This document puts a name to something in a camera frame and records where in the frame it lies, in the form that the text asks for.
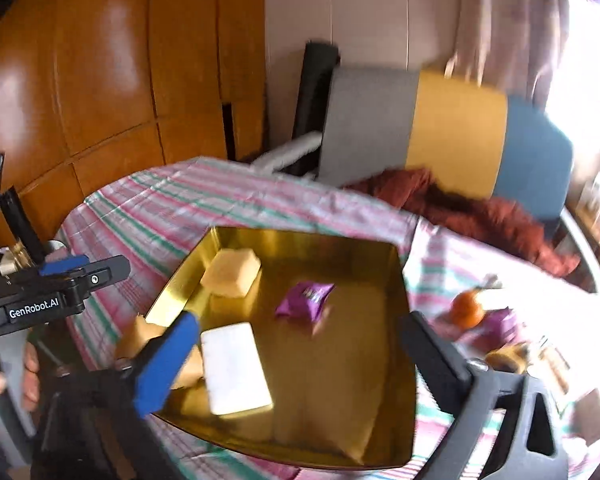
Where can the purple snack packet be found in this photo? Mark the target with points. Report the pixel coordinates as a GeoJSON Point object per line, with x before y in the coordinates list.
{"type": "Point", "coordinates": [500, 325]}
{"type": "Point", "coordinates": [305, 305]}

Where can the wooden wardrobe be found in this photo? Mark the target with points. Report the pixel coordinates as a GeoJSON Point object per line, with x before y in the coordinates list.
{"type": "Point", "coordinates": [105, 60]}

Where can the gold metal tin box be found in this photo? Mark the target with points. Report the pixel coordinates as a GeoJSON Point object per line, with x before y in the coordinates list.
{"type": "Point", "coordinates": [330, 365]}

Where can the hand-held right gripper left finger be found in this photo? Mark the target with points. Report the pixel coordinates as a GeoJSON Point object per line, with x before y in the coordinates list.
{"type": "Point", "coordinates": [165, 360]}

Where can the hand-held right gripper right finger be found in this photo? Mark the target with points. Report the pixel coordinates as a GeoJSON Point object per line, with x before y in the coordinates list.
{"type": "Point", "coordinates": [432, 355]}

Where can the small tan item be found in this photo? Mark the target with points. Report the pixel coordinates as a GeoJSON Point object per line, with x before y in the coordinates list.
{"type": "Point", "coordinates": [505, 357]}

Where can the large yellow sponge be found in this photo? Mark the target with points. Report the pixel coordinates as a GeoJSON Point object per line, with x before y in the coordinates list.
{"type": "Point", "coordinates": [140, 335]}

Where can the white sponge block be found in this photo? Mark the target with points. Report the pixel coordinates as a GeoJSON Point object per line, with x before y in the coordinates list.
{"type": "Point", "coordinates": [235, 370]}

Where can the grey yellow blue chair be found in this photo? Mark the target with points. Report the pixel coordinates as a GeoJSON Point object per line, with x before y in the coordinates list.
{"type": "Point", "coordinates": [455, 125]}

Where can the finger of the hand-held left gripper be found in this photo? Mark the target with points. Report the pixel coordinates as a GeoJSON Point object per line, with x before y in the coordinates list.
{"type": "Point", "coordinates": [22, 230]}
{"type": "Point", "coordinates": [62, 265]}

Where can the pale patterned curtain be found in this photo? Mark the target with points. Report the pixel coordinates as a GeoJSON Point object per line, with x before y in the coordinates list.
{"type": "Point", "coordinates": [505, 20]}

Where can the dark red garment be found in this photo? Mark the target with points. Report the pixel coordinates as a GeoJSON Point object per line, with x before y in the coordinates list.
{"type": "Point", "coordinates": [480, 215]}

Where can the small yellow sponge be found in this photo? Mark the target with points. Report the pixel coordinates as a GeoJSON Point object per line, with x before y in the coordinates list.
{"type": "Point", "coordinates": [230, 270]}

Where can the orange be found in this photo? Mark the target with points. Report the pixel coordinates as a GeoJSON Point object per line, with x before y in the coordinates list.
{"type": "Point", "coordinates": [466, 308]}

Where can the striped tablecloth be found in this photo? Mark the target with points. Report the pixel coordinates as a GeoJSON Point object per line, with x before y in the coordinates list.
{"type": "Point", "coordinates": [155, 200]}

